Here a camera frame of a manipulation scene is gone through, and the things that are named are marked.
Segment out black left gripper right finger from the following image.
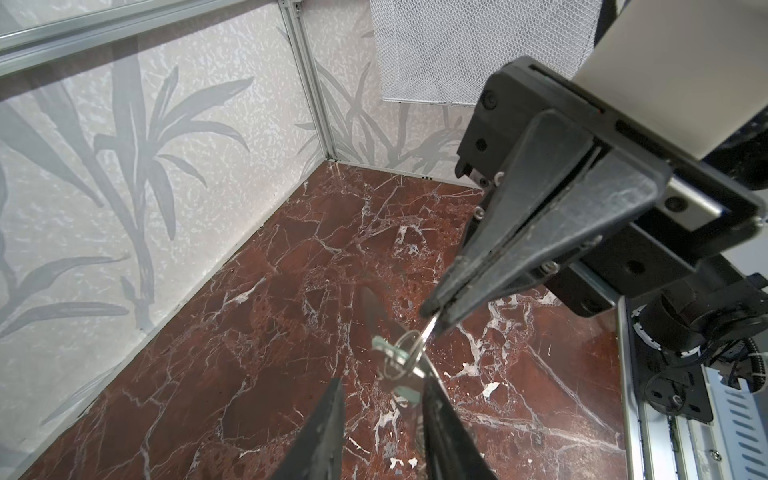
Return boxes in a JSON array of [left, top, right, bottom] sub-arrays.
[[422, 377, 496, 480]]

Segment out key with light tag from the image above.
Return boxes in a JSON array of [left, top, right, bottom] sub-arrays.
[[371, 330, 426, 408]]

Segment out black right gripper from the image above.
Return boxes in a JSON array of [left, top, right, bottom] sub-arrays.
[[419, 57, 765, 333]]

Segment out aluminium frame profiles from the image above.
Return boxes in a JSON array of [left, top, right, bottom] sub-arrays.
[[1, 1, 471, 197]]

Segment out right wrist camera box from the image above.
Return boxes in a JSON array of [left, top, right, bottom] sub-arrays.
[[573, 1, 767, 160]]

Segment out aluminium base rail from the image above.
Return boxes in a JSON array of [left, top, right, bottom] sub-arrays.
[[569, 263, 721, 480]]

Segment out white slotted cable duct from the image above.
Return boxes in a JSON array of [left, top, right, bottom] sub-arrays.
[[704, 367, 767, 480]]

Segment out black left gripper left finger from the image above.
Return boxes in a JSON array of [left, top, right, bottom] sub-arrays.
[[271, 378, 345, 479]]

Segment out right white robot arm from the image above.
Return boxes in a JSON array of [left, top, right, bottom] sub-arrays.
[[420, 57, 767, 422]]

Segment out white wire mesh basket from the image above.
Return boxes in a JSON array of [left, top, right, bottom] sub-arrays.
[[370, 0, 602, 105]]

